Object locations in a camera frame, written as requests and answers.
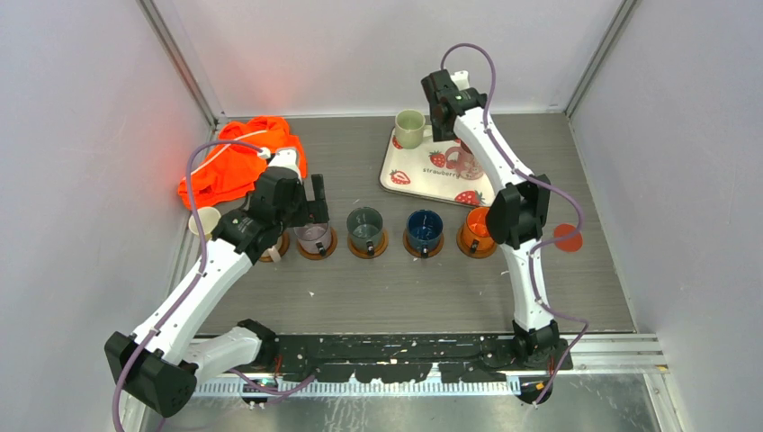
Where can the aluminium front rail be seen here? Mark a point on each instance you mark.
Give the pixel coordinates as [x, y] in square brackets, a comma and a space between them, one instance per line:
[232, 386]

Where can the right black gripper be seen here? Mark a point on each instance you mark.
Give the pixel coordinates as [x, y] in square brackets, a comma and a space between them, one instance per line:
[442, 134]

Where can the lilac mug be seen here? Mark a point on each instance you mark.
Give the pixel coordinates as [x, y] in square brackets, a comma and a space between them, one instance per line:
[314, 239]

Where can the wooden coaster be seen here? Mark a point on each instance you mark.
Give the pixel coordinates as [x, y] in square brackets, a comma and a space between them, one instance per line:
[357, 253]
[475, 246]
[422, 248]
[286, 244]
[307, 255]

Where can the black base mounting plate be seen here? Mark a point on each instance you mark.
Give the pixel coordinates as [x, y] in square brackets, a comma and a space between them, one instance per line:
[404, 358]

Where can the dark green mug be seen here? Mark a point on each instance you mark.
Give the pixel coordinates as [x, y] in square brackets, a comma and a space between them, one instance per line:
[365, 230]

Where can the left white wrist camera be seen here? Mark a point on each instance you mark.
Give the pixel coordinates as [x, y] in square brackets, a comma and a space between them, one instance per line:
[288, 158]

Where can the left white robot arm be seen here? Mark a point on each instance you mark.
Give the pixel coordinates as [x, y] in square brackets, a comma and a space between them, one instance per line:
[156, 363]

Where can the white pink-handled mug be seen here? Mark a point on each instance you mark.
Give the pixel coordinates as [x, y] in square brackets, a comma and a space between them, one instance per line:
[273, 254]

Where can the orange cloth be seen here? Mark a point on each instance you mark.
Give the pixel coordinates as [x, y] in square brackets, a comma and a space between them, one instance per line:
[229, 172]

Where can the red coaster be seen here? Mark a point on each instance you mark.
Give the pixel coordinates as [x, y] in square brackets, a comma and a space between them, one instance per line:
[569, 240]

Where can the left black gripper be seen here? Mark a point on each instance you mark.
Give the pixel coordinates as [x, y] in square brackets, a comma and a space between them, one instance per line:
[311, 211]

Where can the light green mug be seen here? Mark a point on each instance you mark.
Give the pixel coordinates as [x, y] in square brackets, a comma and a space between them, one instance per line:
[411, 129]

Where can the cream yellow mug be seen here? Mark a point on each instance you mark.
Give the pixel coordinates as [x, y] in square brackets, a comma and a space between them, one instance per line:
[204, 224]

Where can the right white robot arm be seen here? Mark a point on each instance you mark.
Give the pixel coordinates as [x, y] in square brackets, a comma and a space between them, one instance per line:
[519, 210]

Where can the pink speckled mug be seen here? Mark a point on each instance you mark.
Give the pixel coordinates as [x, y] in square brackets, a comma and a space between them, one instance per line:
[460, 159]

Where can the orange mug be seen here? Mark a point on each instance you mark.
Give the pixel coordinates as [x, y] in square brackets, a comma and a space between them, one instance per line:
[476, 221]

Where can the dark blue mug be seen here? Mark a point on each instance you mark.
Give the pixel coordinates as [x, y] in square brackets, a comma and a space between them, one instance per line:
[425, 224]

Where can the white strawberry tray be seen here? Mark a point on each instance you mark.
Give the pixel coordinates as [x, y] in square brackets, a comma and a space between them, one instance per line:
[422, 172]

